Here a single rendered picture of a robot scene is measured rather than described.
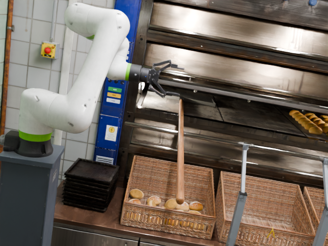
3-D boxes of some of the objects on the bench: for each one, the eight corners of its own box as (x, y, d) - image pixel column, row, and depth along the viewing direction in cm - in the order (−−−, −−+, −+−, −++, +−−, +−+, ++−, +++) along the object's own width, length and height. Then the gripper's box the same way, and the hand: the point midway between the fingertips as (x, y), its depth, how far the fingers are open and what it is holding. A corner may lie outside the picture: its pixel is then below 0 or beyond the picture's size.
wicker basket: (211, 205, 280) (219, 169, 273) (289, 219, 280) (299, 184, 273) (217, 243, 233) (227, 200, 226) (311, 259, 233) (324, 218, 226)
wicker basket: (127, 190, 279) (133, 153, 272) (205, 203, 281) (213, 168, 274) (118, 225, 232) (125, 182, 225) (212, 241, 234) (222, 199, 227)
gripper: (145, 50, 205) (186, 57, 205) (138, 96, 212) (177, 103, 212) (144, 51, 198) (186, 58, 198) (136, 98, 205) (177, 106, 205)
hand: (179, 81), depth 205 cm, fingers open, 13 cm apart
